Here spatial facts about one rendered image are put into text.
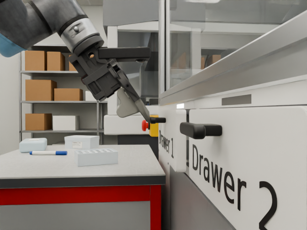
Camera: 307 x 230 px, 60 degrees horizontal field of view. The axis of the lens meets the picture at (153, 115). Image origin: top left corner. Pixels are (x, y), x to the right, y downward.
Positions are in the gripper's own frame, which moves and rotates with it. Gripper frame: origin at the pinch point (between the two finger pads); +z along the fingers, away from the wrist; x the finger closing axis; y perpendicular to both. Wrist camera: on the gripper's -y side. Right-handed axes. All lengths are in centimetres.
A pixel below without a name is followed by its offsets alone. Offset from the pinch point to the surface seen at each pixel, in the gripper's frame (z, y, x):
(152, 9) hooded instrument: -40, -38, -80
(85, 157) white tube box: 0.6, 21.7, -21.9
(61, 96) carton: -86, 78, -382
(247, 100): 2.8, -6.9, 34.9
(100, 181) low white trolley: 7.6, 19.4, -10.0
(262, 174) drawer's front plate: 6.4, -2.2, 41.1
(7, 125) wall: -106, 190, -425
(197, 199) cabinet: 15.9, 2.2, 15.4
